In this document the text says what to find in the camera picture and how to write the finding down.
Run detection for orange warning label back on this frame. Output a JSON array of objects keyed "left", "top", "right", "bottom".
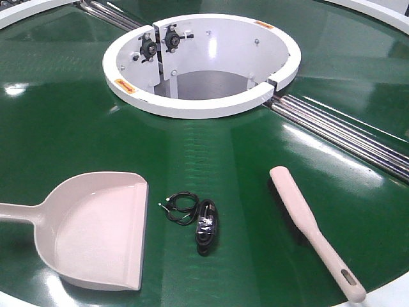
[{"left": 254, "top": 20, "right": 274, "bottom": 29}]

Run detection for beige hand broom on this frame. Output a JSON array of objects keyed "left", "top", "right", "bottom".
[{"left": 269, "top": 166, "right": 366, "bottom": 303}]

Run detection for white rim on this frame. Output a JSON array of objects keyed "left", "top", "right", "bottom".
[
  {"left": 0, "top": 0, "right": 75, "bottom": 29},
  {"left": 328, "top": 0, "right": 408, "bottom": 35}
]

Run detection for steel rollers right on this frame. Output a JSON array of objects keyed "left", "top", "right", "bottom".
[{"left": 264, "top": 95, "right": 408, "bottom": 183}]

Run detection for steel rollers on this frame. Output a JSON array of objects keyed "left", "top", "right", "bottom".
[
  {"left": 264, "top": 95, "right": 408, "bottom": 183},
  {"left": 76, "top": 1, "right": 144, "bottom": 31}
]

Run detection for black bearing right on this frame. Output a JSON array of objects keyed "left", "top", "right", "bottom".
[{"left": 162, "top": 24, "right": 194, "bottom": 53}]

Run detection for green conveyor belt surface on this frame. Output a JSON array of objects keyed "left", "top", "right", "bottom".
[{"left": 1, "top": 5, "right": 408, "bottom": 306}]

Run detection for black bearing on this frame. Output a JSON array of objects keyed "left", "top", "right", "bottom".
[
  {"left": 162, "top": 24, "right": 194, "bottom": 53},
  {"left": 139, "top": 33, "right": 157, "bottom": 63}
]

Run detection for white outer rim top left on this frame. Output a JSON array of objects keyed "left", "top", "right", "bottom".
[{"left": 0, "top": 0, "right": 75, "bottom": 29}]

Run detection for white outer rim top right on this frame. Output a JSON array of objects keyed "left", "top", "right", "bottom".
[{"left": 328, "top": 0, "right": 408, "bottom": 35}]

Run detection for steel rollers top left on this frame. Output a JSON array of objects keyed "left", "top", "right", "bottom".
[{"left": 76, "top": 1, "right": 144, "bottom": 31}]

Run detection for black bearing left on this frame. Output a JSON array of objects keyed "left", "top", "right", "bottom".
[{"left": 139, "top": 33, "right": 157, "bottom": 63}]

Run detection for beige plastic dustpan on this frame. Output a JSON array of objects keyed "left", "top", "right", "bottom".
[{"left": 1, "top": 171, "right": 149, "bottom": 291}]

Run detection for black cable bundle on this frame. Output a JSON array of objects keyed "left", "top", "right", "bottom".
[{"left": 158, "top": 191, "right": 219, "bottom": 256}]

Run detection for orange warning label front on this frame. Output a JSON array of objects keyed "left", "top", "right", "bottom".
[{"left": 115, "top": 79, "right": 136, "bottom": 94}]

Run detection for orange warning label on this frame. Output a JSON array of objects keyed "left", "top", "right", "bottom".
[
  {"left": 254, "top": 20, "right": 274, "bottom": 29},
  {"left": 115, "top": 79, "right": 136, "bottom": 94}
]

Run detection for white central conveyor ring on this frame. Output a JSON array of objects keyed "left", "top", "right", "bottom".
[{"left": 102, "top": 13, "right": 302, "bottom": 120}]

